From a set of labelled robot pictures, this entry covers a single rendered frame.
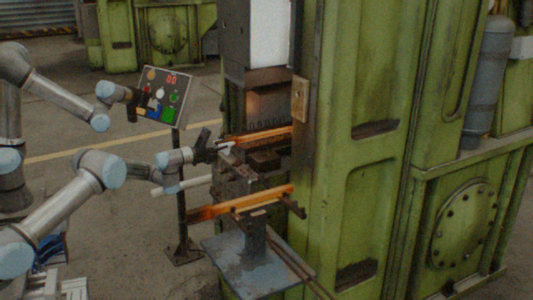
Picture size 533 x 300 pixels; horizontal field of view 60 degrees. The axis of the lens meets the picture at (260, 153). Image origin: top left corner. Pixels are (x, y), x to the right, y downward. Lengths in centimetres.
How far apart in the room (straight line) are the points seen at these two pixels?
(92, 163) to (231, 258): 62
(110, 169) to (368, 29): 105
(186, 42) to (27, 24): 373
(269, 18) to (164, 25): 496
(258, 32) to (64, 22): 815
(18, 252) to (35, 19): 839
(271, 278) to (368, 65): 88
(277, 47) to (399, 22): 48
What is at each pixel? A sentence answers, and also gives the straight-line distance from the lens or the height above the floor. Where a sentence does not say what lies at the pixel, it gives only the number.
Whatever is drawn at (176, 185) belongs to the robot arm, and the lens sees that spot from 202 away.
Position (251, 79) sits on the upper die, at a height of 131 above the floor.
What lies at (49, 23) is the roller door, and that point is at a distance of 981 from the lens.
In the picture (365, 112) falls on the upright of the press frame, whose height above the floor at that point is 121.
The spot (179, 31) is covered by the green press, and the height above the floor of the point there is 55.
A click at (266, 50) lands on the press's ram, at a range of 190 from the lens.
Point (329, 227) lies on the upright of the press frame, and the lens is 197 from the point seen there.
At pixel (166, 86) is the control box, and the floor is 113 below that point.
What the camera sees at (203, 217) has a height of 99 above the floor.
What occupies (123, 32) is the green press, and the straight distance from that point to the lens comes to 684.
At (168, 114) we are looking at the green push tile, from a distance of 241.
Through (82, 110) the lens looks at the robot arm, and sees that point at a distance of 199.
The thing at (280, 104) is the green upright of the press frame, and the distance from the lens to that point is 241.
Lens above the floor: 188
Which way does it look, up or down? 26 degrees down
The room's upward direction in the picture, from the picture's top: 1 degrees clockwise
